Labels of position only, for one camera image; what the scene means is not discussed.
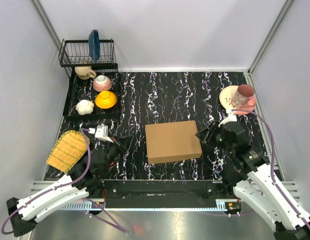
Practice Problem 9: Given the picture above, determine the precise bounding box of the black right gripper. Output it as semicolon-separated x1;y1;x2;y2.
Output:
194;119;234;153

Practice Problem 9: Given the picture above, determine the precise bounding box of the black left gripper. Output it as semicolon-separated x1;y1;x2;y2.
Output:
100;134;134;175

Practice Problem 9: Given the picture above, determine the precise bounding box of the brown cardboard box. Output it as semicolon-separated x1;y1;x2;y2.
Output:
145;120;202;165

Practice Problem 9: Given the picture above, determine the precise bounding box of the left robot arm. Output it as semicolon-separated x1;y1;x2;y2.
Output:
5;135;133;237

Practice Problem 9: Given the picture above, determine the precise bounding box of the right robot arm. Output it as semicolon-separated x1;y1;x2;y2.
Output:
196;121;310;240

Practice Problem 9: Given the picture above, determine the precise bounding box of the yellow ribbed bowl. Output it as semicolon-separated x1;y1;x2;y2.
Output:
95;90;117;110

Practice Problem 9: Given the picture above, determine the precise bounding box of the cream pink floral plate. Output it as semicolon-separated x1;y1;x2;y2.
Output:
219;85;256;111

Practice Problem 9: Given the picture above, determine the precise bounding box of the yellow bamboo mat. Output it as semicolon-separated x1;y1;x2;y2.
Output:
46;130;87;174

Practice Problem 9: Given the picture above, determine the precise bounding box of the white flower-shaped bowl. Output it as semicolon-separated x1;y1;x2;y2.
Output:
76;99;94;116

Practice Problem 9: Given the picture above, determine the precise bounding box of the pink patterned mug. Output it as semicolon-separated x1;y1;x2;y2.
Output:
231;84;256;109

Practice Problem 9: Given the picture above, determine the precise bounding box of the pink patterned bowl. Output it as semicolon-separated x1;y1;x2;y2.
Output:
93;75;112;92

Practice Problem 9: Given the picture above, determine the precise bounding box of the cream ceramic mug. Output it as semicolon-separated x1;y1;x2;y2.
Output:
75;66;97;80

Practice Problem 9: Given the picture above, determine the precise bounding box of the black dish rack tray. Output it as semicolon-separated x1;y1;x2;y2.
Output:
59;39;121;121

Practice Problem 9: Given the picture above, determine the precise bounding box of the blue plate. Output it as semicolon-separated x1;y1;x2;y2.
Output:
88;29;100;62

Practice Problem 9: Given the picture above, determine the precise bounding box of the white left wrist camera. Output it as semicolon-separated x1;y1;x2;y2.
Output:
88;123;113;143

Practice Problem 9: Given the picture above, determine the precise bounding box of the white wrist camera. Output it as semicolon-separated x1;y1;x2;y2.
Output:
218;108;237;127
88;123;113;143

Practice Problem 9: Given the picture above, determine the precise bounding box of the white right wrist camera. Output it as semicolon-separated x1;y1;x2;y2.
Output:
218;108;237;127

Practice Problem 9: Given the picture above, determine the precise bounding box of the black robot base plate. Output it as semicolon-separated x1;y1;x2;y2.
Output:
89;179;252;216

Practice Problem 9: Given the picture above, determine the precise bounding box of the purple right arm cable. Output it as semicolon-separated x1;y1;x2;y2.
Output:
202;108;310;232

